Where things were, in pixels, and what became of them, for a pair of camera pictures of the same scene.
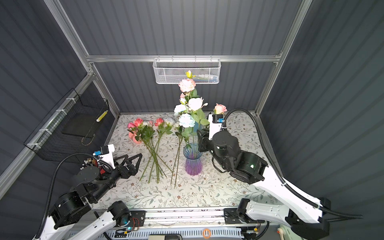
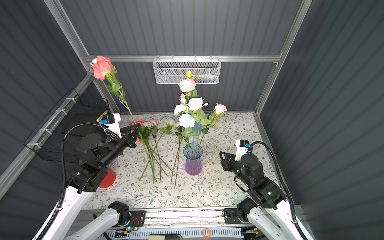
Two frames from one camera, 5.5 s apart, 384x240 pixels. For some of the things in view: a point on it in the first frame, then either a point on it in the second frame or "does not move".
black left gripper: (126, 173) -> (129, 138)
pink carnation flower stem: (187, 86) does not move
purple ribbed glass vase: (193, 163) does not move
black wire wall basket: (72, 132) does not move
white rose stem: (195, 104) does not move
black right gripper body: (204, 143) -> (231, 164)
